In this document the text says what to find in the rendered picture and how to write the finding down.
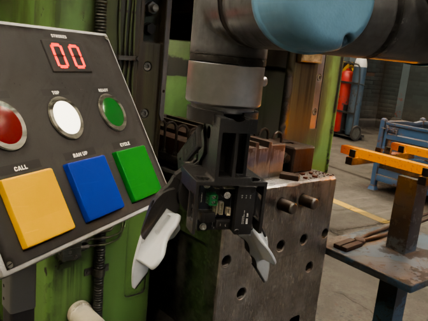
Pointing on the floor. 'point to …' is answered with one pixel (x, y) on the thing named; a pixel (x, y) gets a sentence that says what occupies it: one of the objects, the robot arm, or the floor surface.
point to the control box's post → (20, 295)
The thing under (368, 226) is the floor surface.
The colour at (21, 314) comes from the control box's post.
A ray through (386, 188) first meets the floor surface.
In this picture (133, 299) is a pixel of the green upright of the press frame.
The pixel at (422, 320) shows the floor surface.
